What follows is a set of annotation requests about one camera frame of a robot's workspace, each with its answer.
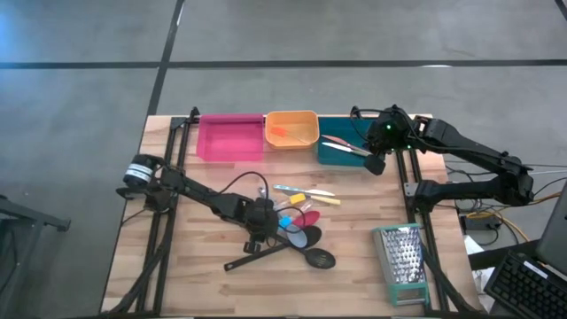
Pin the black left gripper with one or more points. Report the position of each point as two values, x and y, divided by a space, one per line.
263 217

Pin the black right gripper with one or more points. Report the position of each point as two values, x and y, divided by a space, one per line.
390 133

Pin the red silicone spoon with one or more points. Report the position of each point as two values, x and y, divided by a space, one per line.
308 218

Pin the black solid spoon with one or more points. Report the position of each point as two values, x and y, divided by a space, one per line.
248 260

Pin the black slotted spoon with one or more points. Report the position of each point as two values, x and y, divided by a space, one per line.
320 258

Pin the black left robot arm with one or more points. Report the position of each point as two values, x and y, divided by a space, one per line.
199 192

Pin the black aluminium frame left arm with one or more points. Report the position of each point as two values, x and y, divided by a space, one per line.
160 274

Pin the black aluminium frame right arm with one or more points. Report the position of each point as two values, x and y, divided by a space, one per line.
438 274

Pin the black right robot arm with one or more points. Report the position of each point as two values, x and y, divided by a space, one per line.
469 153

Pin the teal plastic bin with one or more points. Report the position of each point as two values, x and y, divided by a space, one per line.
336 159

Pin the pink plastic bin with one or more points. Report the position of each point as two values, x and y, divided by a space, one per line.
230 142

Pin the orange plastic bin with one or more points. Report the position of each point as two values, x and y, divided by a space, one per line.
305 122

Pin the black power strip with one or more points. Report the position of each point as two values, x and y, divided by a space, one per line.
476 223

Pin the metal box grater teal trim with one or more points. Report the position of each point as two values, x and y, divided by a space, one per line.
401 261

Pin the black side desk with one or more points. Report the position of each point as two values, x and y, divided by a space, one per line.
500 257

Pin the grey laptop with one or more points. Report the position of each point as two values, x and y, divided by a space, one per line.
556 239

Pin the black computer keyboard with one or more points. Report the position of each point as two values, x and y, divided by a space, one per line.
527 288

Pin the black metal stand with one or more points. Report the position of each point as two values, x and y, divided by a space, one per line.
26 217

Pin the grey metal bracket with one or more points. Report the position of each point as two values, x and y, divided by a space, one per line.
409 189

